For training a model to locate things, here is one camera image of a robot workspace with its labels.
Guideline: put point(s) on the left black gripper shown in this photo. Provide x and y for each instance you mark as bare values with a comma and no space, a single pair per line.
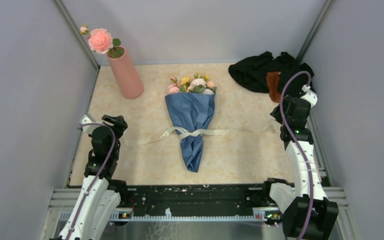
120,125

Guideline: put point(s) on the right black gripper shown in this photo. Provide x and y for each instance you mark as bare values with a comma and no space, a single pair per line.
276,114

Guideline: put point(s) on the cream ribbon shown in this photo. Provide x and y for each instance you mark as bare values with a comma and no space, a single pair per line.
183,133

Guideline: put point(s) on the blue wrapping paper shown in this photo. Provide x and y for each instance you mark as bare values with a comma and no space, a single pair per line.
191,112

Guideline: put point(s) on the mixed flower bouquet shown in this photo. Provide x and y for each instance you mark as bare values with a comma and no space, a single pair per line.
198,84

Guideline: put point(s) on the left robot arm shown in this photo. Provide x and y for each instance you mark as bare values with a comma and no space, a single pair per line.
100,194

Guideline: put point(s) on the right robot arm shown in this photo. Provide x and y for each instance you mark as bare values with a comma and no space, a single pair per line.
307,212

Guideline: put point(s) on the pink ceramic vase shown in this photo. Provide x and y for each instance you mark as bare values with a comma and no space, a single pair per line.
125,73

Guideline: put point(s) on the pink rose in vase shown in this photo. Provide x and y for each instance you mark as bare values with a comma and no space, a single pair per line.
101,42

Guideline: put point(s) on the brown cloth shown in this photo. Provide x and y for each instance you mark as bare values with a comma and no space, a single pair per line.
273,81

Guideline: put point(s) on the black cloth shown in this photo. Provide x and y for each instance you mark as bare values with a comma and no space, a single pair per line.
251,72

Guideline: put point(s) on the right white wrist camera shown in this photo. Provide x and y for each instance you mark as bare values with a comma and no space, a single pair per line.
309,95

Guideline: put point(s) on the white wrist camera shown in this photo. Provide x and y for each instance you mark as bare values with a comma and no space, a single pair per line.
87,124
309,95

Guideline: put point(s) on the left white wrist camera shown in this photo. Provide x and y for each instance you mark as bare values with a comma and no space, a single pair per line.
87,124

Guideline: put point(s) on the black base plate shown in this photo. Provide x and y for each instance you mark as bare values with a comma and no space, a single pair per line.
196,200

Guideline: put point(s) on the aluminium frame rail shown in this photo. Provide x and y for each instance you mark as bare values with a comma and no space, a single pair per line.
170,227

